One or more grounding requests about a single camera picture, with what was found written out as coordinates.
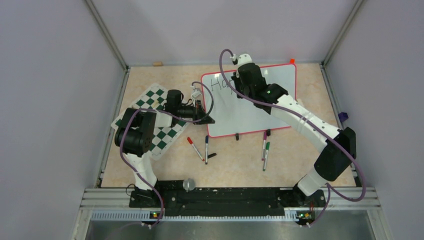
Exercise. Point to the small wooden block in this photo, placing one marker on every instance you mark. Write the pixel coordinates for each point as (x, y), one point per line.
(157, 64)

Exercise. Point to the purple capped marker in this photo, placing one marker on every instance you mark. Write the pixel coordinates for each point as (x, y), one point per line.
(265, 135)

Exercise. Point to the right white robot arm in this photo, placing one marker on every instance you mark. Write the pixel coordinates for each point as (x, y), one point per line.
(336, 147)

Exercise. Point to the blue capped marker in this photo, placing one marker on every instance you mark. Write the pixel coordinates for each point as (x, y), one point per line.
(206, 149)

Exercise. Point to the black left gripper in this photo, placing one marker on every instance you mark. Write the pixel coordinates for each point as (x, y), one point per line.
(199, 115)

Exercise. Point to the grey round knob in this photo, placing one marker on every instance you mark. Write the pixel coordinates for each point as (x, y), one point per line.
(189, 184)

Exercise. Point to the black marker cap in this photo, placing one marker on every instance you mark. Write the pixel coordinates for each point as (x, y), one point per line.
(212, 155)

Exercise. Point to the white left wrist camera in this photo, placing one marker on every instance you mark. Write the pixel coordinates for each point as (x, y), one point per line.
(195, 92)

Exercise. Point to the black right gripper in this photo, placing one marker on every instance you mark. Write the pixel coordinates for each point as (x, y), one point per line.
(237, 79)

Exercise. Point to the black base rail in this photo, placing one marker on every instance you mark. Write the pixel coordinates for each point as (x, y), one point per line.
(223, 201)

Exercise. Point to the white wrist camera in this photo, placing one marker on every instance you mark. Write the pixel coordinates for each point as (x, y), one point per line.
(195, 92)
(241, 59)

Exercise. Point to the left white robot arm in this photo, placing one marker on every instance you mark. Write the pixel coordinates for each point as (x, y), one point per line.
(135, 135)

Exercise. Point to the red capped marker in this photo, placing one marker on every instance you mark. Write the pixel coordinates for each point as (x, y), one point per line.
(195, 149)

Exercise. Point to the green white chessboard mat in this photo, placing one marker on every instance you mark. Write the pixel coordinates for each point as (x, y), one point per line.
(154, 97)

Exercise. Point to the green capped marker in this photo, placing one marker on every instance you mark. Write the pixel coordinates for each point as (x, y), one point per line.
(265, 159)

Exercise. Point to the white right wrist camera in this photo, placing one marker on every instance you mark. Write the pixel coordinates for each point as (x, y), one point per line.
(241, 59)

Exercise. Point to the pink framed whiteboard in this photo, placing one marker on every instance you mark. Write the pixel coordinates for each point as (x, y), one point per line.
(234, 115)

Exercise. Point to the purple toy block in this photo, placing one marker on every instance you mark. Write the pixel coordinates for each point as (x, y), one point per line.
(343, 116)

